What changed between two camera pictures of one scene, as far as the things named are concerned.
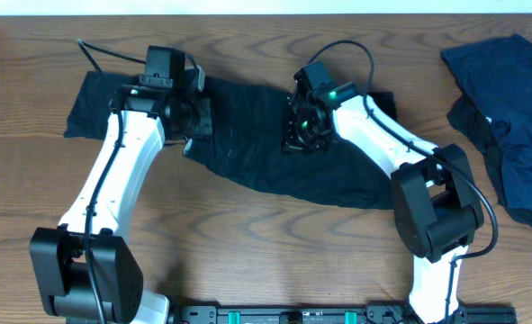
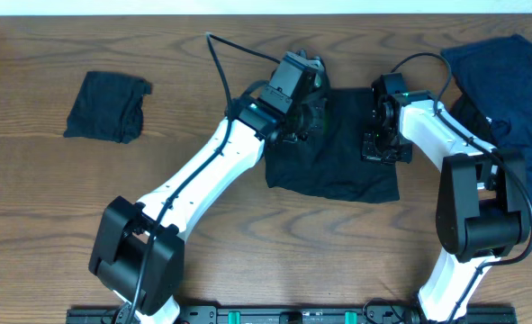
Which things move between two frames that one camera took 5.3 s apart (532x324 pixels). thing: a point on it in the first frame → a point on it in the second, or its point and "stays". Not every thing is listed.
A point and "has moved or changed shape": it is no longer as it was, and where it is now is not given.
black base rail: x=332 y=314 stays
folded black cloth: x=90 y=112 stays
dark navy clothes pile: x=507 y=109 stays
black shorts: x=247 y=134 has moved or changed shape
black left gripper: x=200 y=119 → x=308 y=117
